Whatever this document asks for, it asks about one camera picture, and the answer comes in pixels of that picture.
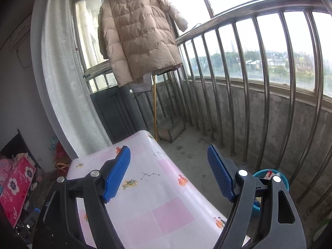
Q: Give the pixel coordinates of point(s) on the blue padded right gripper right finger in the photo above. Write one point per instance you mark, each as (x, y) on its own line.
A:
(279, 223)

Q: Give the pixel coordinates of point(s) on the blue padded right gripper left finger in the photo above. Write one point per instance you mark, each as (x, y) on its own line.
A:
(58, 224)

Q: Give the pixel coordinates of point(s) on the red white package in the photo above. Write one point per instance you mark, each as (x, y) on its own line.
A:
(269, 174)

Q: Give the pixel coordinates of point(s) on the pink floral quilt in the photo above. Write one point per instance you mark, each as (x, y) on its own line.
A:
(15, 188)

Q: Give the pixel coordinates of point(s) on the white sheer curtain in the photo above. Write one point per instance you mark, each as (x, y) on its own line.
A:
(59, 78)

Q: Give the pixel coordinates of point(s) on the metal dustpan box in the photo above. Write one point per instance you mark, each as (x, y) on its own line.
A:
(171, 128)

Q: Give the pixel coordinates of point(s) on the metal balcony railing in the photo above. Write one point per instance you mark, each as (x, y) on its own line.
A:
(255, 78)

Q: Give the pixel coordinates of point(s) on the beige puffer jacket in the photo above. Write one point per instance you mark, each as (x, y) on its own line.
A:
(137, 40)

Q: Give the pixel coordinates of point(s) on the yellow broom handle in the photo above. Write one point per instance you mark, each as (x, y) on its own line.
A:
(155, 107)

